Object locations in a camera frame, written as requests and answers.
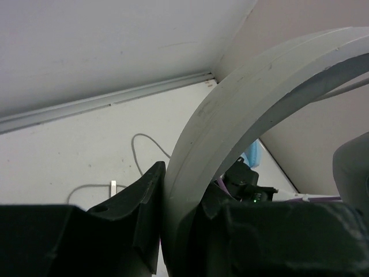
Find aluminium table edge rail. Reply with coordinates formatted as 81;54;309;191
1;73;214;134

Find light blue headphones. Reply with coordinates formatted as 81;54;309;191
241;140;262;169

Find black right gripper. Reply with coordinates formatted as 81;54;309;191
224;157;276;202

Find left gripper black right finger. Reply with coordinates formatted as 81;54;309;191
182;185;368;276

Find white grey headphones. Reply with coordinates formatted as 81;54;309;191
161;27;368;276

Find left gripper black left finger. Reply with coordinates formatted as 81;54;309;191
1;162;165;276

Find grey headphone cable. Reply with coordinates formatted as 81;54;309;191
66;133;172;204

